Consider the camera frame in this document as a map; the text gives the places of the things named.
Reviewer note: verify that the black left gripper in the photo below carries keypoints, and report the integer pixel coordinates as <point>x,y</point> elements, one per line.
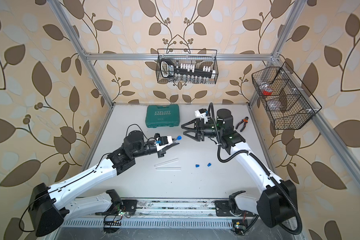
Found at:
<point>159,153</point>

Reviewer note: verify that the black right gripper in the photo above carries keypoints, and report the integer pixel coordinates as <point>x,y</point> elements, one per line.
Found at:
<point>200,125</point>

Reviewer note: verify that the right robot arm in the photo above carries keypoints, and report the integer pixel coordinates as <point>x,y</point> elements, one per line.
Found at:
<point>277,205</point>

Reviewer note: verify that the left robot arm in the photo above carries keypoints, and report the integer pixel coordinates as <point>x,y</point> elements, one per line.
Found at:
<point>51,206</point>

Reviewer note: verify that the green plastic tool case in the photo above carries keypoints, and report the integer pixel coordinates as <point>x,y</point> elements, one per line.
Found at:
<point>162,116</point>

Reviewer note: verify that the orange black pliers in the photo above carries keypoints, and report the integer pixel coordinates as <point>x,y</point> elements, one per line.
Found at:
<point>242,123</point>

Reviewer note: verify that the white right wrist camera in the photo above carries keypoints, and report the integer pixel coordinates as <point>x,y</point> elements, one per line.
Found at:
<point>203,116</point>

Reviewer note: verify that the black socket holder rail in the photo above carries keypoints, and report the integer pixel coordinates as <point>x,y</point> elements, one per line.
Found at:
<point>169,69</point>

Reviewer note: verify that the black wire basket back wall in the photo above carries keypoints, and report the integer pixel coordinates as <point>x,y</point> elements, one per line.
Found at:
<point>197,55</point>

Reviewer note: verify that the black wire basket wall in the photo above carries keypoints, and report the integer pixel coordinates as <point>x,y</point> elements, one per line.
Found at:
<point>288,104</point>
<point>197,55</point>

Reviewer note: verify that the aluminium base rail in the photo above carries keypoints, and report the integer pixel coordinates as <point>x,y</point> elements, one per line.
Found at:
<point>168,213</point>

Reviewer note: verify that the black wire basket right wall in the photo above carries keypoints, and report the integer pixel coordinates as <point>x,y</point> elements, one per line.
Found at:
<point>288,104</point>

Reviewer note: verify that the aluminium frame post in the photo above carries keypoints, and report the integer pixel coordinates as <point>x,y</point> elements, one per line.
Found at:
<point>57,9</point>

